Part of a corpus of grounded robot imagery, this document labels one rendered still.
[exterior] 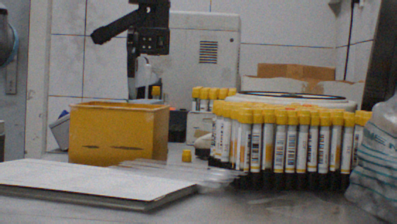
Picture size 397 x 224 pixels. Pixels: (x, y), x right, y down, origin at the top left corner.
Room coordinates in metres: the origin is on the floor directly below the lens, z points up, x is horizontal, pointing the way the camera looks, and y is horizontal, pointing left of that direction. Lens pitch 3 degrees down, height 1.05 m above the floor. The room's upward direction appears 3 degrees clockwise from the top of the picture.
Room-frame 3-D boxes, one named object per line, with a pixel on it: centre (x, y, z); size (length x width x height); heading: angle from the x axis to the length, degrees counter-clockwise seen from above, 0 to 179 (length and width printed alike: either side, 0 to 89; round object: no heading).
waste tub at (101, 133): (1.27, 0.11, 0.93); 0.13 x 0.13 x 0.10; 82
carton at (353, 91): (1.85, -0.25, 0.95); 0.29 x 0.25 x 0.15; 86
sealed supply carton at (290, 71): (2.54, -0.32, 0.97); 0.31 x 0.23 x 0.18; 169
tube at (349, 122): (1.16, -0.22, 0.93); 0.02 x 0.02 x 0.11
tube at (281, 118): (1.13, -0.12, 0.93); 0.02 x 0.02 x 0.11
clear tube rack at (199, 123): (1.77, -0.04, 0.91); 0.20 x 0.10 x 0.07; 176
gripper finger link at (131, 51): (1.65, 0.13, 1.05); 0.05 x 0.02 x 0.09; 176
